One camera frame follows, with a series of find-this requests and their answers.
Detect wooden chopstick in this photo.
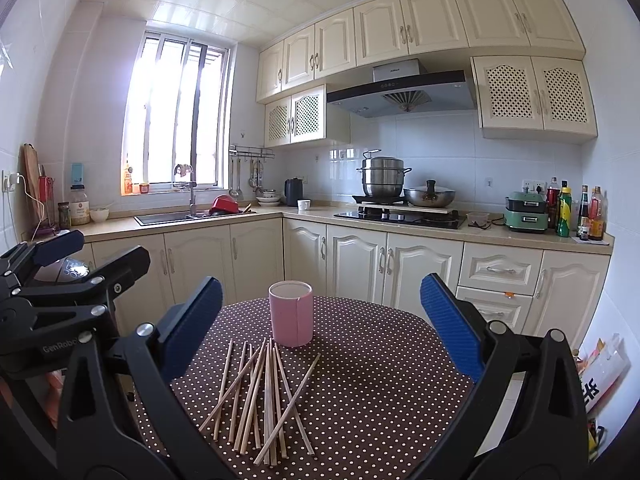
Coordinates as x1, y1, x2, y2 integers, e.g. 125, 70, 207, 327
233, 341, 266, 454
272, 348, 288, 460
269, 340, 279, 468
254, 354, 321, 465
247, 348, 265, 448
213, 339, 234, 442
198, 351, 260, 434
274, 342, 317, 456
228, 341, 247, 444
264, 341, 272, 442

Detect steel kitchen sink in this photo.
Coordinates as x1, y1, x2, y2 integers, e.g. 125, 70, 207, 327
134, 209, 254, 226

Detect lower kitchen cabinets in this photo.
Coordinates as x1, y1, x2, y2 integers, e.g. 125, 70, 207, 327
74, 211, 612, 351

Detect silver rice cooker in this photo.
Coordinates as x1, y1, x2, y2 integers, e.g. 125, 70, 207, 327
34, 257, 90, 284

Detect wooden cutting board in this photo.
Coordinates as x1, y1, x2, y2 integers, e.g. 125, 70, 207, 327
21, 143, 46, 226

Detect small dark jar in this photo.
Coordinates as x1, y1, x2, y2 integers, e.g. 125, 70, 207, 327
58, 202, 73, 230

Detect large jar with white label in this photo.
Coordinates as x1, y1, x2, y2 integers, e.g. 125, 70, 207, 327
70, 184, 91, 226

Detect white bowl on counter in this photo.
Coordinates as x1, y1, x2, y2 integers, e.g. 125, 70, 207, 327
89, 208, 110, 223

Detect chrome sink faucet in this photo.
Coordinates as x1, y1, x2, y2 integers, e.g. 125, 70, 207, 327
171, 164, 198, 218

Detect brown polka dot tablecloth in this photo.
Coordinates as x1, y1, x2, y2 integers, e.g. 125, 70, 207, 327
205, 297, 473, 479

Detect pink cylindrical utensil cup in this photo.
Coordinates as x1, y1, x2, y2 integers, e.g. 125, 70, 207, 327
269, 281, 314, 348

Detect black gas stove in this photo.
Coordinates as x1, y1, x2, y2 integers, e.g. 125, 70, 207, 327
334, 196, 468, 230

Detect steel wok with lid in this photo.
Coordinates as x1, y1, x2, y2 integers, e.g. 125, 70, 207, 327
404, 179, 456, 208

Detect red colander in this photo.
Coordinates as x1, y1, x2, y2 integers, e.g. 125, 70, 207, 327
208, 194, 240, 216

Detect green electric cooker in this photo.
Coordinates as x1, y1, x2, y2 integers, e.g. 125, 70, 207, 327
504, 191, 548, 233

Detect green yellow bottle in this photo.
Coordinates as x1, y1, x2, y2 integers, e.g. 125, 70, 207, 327
556, 181, 573, 237

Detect stacked white bowls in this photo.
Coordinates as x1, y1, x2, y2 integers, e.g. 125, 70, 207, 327
256, 190, 282, 207

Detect white shopping bag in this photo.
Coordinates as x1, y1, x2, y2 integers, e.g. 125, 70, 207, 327
577, 333, 629, 413

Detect stainless steel steamer pot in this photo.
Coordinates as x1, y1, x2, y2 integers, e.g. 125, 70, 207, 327
357, 148, 411, 200

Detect dark soy sauce bottle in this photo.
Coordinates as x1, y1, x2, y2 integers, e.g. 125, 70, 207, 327
577, 184, 590, 240

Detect white mug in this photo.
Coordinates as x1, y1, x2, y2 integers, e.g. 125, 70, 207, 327
297, 200, 311, 211

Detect orange sauce bottle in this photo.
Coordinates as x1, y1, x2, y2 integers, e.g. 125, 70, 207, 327
589, 185, 604, 240

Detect dark electric kettle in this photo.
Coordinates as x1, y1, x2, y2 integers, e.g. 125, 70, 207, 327
284, 178, 304, 207

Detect wall utensil rack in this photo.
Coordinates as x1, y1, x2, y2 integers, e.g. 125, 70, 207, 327
229, 144, 276, 160

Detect window with frame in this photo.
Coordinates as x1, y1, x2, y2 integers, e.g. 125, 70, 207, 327
120, 32, 230, 196

